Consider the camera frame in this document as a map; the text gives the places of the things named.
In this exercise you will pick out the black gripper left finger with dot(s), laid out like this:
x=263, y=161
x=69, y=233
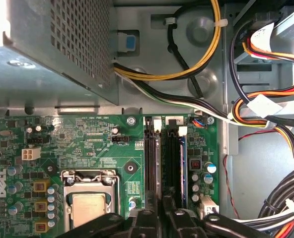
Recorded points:
x=99, y=226

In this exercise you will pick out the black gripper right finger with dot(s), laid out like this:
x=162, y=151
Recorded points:
x=226, y=226

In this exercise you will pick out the white latch RAM slot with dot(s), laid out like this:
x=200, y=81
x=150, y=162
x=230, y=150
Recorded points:
x=157, y=125
x=183, y=130

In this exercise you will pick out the silver CPU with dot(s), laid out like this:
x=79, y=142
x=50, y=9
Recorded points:
x=87, y=205

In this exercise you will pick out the CPU socket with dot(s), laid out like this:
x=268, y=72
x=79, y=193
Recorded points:
x=62, y=198

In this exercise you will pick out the green motherboard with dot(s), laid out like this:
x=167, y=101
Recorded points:
x=87, y=148

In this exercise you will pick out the grey power supply unit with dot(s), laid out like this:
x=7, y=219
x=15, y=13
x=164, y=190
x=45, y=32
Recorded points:
x=37, y=81

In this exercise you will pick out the blue grey case clip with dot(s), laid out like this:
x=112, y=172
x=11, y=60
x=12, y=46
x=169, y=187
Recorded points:
x=129, y=42

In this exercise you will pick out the black PC case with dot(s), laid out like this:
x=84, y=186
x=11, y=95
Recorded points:
x=201, y=24

